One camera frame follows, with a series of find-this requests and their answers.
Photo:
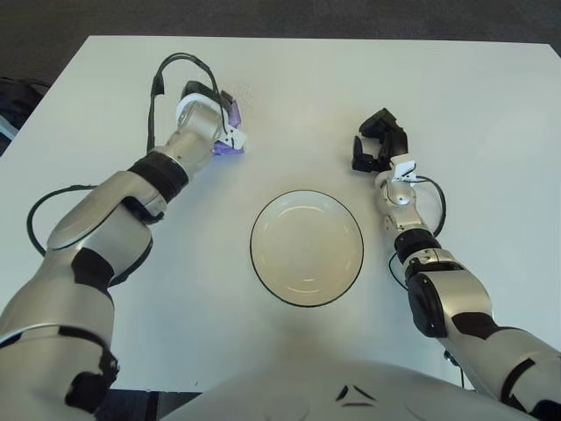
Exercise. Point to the purple tissue paper pack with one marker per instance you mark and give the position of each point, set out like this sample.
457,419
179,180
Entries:
234,116

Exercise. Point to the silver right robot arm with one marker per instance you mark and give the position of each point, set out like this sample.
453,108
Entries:
447,298

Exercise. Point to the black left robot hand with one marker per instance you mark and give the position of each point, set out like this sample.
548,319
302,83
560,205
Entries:
197,87

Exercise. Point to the white plate with black rim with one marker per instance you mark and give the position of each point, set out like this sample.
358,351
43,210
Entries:
307,247

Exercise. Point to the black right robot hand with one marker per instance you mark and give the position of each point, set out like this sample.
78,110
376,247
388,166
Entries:
392,149

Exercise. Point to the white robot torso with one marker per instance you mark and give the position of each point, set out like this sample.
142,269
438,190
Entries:
285,390

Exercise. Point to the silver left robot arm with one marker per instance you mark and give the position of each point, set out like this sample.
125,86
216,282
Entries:
131,197

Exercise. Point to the black bag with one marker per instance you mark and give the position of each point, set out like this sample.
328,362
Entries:
13,103

